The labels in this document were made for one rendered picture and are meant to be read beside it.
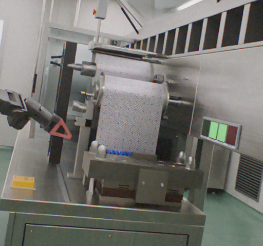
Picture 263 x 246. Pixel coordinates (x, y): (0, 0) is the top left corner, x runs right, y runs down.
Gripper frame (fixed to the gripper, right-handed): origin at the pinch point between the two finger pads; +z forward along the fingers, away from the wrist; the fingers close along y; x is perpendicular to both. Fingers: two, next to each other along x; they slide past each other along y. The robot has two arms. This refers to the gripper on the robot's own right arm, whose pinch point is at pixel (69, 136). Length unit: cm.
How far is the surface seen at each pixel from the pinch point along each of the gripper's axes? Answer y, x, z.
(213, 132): 31, 30, 31
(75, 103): -7.8, 10.9, -4.5
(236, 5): 30, 65, 11
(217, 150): -376, 91, 235
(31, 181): 12.8, -18.6, -2.5
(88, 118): -7.1, 9.6, 2.7
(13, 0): -555, 94, -125
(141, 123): 0.3, 20.4, 18.5
